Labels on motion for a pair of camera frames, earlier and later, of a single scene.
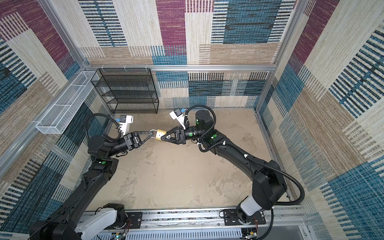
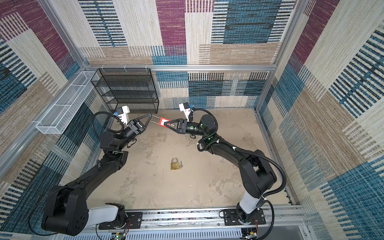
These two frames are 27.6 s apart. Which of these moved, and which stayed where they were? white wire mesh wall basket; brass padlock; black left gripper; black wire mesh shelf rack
Moved: brass padlock; black left gripper
Stayed: white wire mesh wall basket; black wire mesh shelf rack
